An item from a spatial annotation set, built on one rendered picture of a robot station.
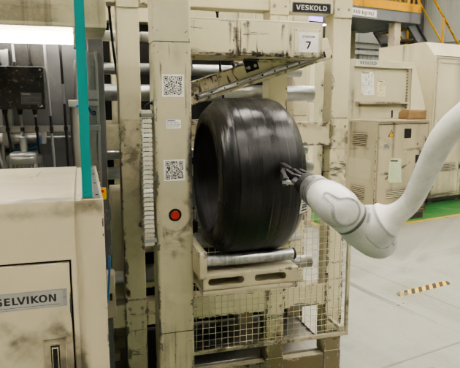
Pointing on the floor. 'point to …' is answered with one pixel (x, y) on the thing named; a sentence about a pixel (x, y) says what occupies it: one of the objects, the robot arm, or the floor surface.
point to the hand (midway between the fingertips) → (285, 169)
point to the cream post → (177, 17)
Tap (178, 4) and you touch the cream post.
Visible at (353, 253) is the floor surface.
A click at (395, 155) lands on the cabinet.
